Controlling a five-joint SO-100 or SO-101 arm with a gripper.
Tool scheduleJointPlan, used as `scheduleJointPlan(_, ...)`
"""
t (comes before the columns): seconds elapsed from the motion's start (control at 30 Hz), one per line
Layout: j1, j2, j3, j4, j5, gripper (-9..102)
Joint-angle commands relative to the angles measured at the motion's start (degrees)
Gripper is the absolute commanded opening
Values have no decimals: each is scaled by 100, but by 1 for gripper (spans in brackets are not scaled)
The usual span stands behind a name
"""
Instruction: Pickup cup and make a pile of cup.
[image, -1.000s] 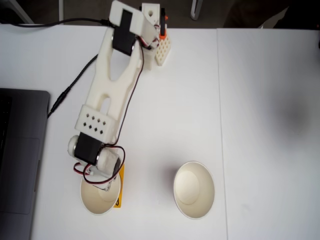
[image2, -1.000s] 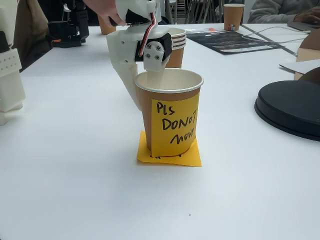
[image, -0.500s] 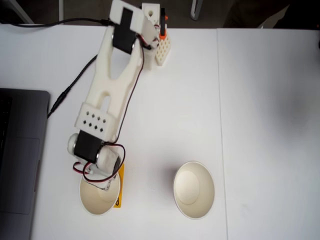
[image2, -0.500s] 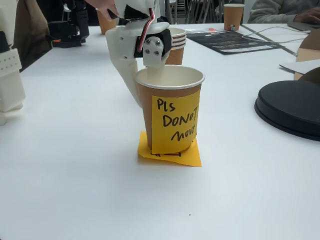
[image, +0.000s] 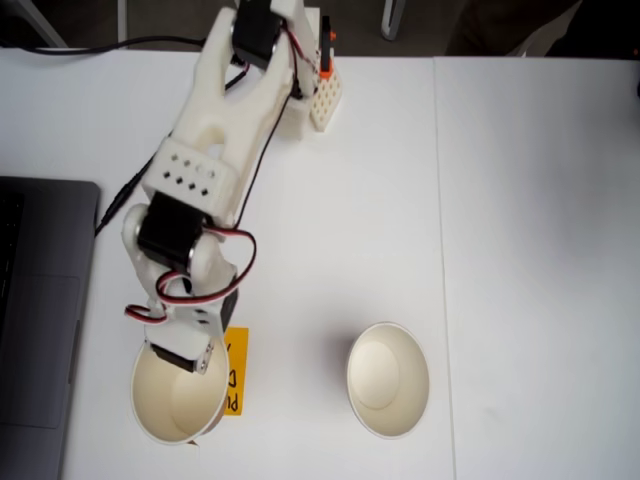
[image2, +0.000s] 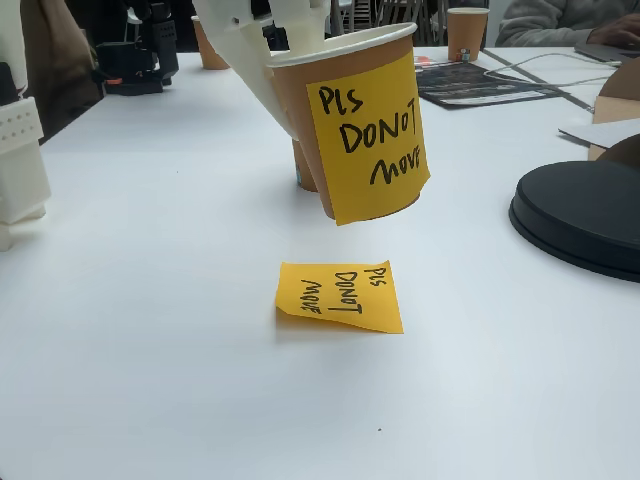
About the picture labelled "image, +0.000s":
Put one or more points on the white paper cup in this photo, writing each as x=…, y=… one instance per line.
x=165, y=400
x=387, y=380

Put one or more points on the yellow sticky note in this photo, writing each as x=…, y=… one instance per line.
x=240, y=370

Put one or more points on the grey laptop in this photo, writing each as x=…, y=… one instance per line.
x=45, y=325

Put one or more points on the upright white furniture leg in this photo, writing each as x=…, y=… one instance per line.
x=123, y=20

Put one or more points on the black orange table clamp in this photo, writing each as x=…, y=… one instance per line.
x=328, y=45

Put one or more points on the slanted white furniture leg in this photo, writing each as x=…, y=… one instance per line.
x=42, y=22

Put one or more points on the grey chair foot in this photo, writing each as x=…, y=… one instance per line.
x=390, y=25

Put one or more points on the white chair frame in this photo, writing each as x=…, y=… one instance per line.
x=522, y=47

